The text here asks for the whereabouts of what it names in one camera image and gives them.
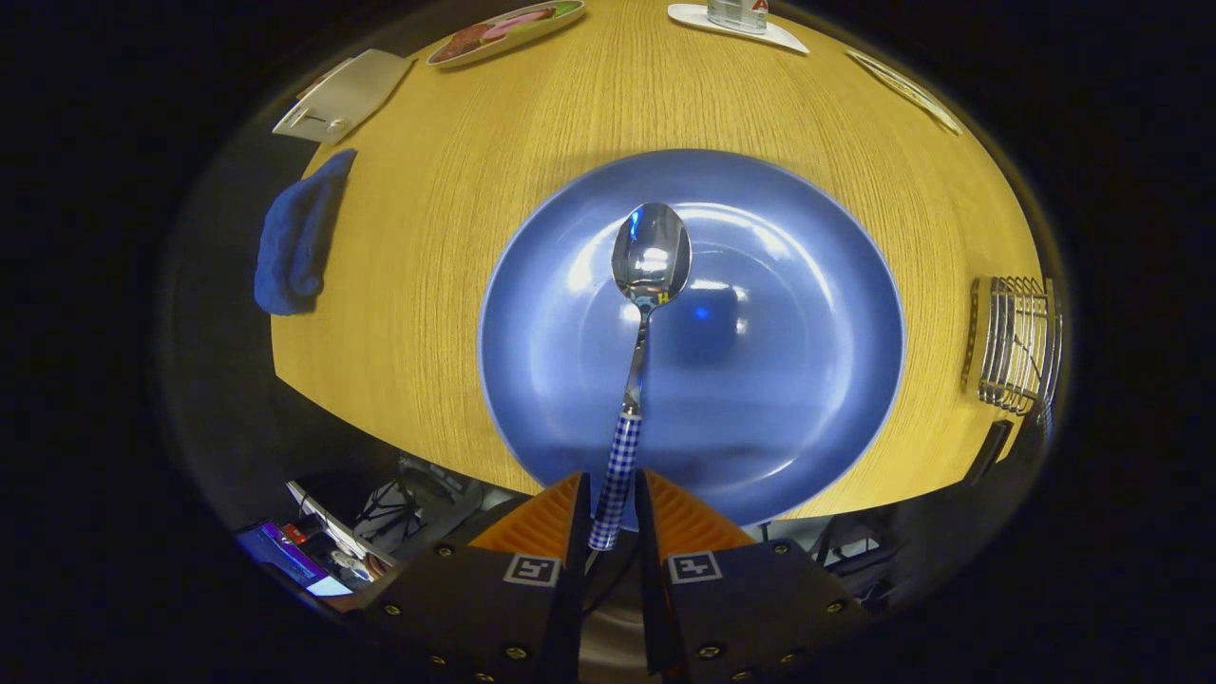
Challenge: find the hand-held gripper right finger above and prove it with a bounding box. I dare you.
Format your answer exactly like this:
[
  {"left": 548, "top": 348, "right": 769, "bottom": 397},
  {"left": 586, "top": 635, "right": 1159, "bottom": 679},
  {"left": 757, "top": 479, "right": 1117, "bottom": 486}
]
[{"left": 635, "top": 468, "right": 870, "bottom": 684}]

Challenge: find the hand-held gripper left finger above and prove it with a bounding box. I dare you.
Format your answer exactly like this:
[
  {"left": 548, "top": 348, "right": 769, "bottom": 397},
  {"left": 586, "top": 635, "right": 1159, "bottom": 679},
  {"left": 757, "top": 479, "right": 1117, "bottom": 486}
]
[{"left": 356, "top": 472, "right": 592, "bottom": 684}]

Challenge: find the spoon with blue checked handle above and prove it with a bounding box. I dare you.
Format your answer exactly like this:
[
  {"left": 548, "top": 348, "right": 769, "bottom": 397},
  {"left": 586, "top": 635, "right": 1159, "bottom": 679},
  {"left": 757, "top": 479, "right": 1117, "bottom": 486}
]
[{"left": 587, "top": 202, "right": 693, "bottom": 552}]

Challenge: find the blue round plate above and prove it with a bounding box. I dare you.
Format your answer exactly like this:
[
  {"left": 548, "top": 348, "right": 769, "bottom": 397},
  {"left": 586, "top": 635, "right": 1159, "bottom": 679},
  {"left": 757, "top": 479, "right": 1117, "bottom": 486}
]
[{"left": 478, "top": 148, "right": 905, "bottom": 528}]

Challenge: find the glowing colourful screen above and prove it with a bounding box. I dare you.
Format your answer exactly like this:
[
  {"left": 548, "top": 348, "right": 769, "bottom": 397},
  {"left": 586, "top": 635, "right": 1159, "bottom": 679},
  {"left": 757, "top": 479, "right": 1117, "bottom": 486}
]
[{"left": 237, "top": 521, "right": 354, "bottom": 598}]

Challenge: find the black table clamp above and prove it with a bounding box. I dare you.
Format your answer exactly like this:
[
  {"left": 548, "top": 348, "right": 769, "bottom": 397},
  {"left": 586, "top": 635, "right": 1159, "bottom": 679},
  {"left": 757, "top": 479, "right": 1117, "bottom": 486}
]
[{"left": 964, "top": 420, "right": 1015, "bottom": 485}]

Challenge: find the blue folded cloth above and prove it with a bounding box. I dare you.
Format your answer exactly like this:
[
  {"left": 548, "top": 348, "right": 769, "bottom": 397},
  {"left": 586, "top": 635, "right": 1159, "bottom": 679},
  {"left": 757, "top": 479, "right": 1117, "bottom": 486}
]
[{"left": 254, "top": 149, "right": 358, "bottom": 316}]

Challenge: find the white toaster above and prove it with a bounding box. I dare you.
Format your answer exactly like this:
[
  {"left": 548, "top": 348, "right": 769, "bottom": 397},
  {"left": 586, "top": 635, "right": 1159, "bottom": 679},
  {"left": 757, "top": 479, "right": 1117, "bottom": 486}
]
[{"left": 273, "top": 49, "right": 416, "bottom": 144}]

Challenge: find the white divided dish of beans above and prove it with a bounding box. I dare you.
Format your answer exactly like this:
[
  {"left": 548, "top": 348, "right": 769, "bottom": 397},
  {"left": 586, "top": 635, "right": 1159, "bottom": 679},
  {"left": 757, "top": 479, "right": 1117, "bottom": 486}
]
[{"left": 845, "top": 47, "right": 963, "bottom": 135}]

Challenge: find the plate of mixed food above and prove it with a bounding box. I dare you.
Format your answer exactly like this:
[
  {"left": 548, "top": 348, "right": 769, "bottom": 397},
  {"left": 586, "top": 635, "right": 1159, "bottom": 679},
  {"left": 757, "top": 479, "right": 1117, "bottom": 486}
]
[{"left": 427, "top": 0, "right": 586, "bottom": 68}]

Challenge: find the white square coaster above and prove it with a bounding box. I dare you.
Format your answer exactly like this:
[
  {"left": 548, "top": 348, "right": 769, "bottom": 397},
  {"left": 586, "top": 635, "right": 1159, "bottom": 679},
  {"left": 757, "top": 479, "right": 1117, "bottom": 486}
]
[{"left": 667, "top": 3, "right": 810, "bottom": 54}]

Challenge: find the white bottle with green cap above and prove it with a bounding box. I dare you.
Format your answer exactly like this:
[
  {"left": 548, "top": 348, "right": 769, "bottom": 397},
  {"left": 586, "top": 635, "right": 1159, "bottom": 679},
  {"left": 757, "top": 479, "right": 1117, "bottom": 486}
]
[{"left": 707, "top": 0, "right": 769, "bottom": 35}]

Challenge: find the metal wire basket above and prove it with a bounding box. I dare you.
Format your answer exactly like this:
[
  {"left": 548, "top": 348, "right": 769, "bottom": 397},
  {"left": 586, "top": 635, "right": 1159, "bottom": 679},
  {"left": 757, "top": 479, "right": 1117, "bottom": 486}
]
[{"left": 961, "top": 275, "right": 1063, "bottom": 416}]

